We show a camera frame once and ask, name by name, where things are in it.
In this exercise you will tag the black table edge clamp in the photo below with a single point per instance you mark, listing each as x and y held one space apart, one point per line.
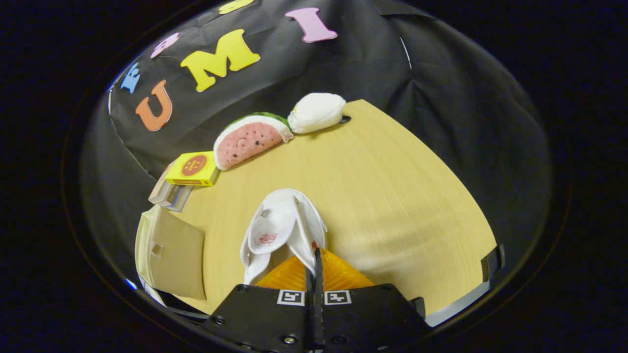
492 262

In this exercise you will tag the yellow book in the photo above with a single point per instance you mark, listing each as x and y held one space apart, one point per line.
194 168

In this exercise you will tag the cream storage box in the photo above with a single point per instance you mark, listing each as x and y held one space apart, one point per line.
174 255

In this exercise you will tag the blue book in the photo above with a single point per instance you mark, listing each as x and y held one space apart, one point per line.
182 200

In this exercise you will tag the watermelon slice plush toy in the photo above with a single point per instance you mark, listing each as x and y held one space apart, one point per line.
250 142

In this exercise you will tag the white plush toy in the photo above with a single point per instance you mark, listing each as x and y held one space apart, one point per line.
316 113

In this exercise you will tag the grey book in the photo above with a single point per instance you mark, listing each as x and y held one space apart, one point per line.
172 196

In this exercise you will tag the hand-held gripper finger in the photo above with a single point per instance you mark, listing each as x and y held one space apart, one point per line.
319 323
309 323

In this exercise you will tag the white canvas shoe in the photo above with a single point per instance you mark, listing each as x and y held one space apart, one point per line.
279 225

